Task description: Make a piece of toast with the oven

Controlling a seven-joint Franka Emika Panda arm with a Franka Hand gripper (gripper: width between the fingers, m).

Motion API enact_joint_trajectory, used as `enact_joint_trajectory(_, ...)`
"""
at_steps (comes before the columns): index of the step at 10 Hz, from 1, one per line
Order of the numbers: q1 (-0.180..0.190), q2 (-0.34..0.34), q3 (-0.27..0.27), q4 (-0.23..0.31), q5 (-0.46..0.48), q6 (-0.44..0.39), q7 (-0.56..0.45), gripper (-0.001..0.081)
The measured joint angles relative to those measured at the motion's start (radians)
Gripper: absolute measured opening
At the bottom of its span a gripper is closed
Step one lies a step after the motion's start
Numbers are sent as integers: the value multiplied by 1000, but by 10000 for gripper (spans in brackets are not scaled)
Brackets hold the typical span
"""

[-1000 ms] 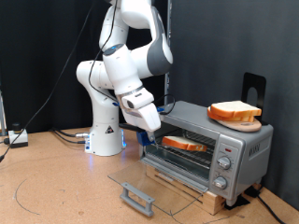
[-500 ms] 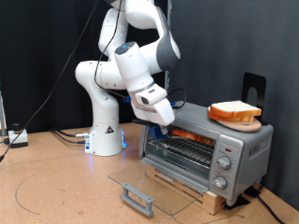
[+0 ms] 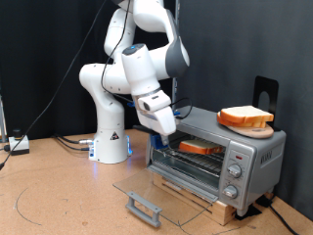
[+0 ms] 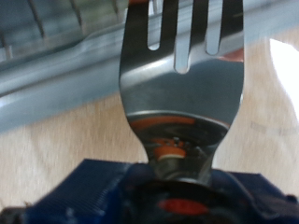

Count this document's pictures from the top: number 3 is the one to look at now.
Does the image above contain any white bread slice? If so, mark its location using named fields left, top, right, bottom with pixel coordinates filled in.
left=216, top=112, right=268, bottom=129
left=178, top=138, right=225, bottom=156
left=220, top=105, right=275, bottom=124

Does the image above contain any silver toaster oven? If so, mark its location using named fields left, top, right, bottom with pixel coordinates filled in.
left=145, top=105, right=288, bottom=217

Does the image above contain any vertical metal pole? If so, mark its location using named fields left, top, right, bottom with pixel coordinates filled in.
left=171, top=0, right=181, bottom=107

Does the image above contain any long hanging black cable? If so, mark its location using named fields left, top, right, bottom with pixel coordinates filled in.
left=0, top=0, right=108, bottom=171

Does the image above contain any dark gray backdrop curtain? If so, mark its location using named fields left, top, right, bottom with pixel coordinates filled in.
left=177, top=0, right=313, bottom=221

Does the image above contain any oven wire rack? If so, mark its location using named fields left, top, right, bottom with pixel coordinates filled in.
left=153, top=135, right=228, bottom=177

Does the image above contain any black metal bookend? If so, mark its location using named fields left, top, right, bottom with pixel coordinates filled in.
left=252, top=75, right=281, bottom=132

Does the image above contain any black foot pad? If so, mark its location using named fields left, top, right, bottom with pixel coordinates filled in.
left=255, top=195, right=274, bottom=209
left=234, top=204, right=263, bottom=221

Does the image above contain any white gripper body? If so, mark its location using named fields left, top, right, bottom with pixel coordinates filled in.
left=135, top=89, right=178, bottom=137

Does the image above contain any black oven power cable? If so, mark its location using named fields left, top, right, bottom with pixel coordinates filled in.
left=268, top=205, right=299, bottom=235

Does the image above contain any slotted wooden base block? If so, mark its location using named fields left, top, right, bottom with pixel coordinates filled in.
left=152, top=172, right=238, bottom=227

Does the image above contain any black backdrop curtain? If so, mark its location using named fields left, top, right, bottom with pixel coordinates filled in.
left=0, top=0, right=175, bottom=141

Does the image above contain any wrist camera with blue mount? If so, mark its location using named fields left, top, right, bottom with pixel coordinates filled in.
left=127, top=101, right=182, bottom=118

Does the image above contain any black camera cable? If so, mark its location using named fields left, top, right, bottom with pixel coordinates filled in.
left=100, top=0, right=194, bottom=121

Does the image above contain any glass oven door with handle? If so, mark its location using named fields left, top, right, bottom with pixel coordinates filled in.
left=112, top=164, right=219, bottom=228

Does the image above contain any gray metal frame leg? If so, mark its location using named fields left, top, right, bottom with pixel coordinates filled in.
left=0, top=94, right=8, bottom=144

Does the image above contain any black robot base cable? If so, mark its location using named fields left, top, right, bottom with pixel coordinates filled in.
left=56, top=137, right=92, bottom=152

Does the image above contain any black cable with silver connector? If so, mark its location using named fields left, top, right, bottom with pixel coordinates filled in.
left=53, top=133, right=96, bottom=146

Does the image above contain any round wooden cutting board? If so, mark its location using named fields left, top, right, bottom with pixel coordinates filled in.
left=224, top=122, right=275, bottom=140

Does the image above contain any silver oven knob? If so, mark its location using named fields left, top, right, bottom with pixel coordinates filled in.
left=222, top=184, right=239, bottom=200
left=227, top=164, right=244, bottom=179

